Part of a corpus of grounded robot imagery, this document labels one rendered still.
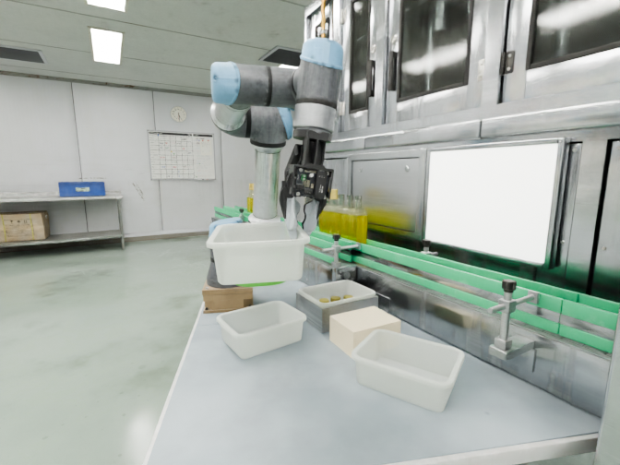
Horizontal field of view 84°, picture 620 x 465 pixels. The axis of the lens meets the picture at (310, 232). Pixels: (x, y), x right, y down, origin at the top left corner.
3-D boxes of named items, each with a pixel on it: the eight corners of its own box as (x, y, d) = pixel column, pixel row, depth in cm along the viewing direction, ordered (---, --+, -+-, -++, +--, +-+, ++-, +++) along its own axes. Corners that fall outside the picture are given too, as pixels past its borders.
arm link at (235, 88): (205, 100, 107) (210, 41, 61) (241, 102, 110) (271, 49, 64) (207, 138, 108) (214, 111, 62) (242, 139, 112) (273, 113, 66)
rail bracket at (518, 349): (537, 370, 79) (549, 275, 75) (493, 393, 71) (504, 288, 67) (516, 360, 83) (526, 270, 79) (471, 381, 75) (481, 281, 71)
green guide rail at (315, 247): (336, 264, 132) (337, 244, 131) (334, 265, 132) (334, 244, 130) (215, 216, 282) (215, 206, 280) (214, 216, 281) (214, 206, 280)
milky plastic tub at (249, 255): (207, 297, 55) (203, 244, 54) (220, 262, 77) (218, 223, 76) (313, 289, 58) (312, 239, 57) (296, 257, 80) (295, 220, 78)
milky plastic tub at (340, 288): (378, 316, 115) (379, 292, 114) (322, 332, 104) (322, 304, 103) (347, 301, 130) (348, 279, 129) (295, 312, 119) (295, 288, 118)
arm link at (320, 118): (292, 108, 65) (333, 115, 67) (289, 133, 66) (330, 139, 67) (299, 101, 58) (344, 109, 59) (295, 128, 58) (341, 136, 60)
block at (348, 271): (357, 282, 133) (357, 265, 132) (337, 286, 128) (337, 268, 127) (351, 280, 136) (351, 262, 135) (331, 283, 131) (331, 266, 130)
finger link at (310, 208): (303, 250, 63) (308, 199, 61) (297, 244, 68) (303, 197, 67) (319, 251, 63) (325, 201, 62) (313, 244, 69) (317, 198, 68)
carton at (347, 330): (399, 345, 97) (400, 320, 96) (352, 359, 90) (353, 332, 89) (373, 328, 108) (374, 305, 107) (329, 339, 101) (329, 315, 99)
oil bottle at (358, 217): (366, 259, 141) (368, 208, 137) (355, 261, 138) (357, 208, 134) (358, 256, 146) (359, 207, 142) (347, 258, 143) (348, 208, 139)
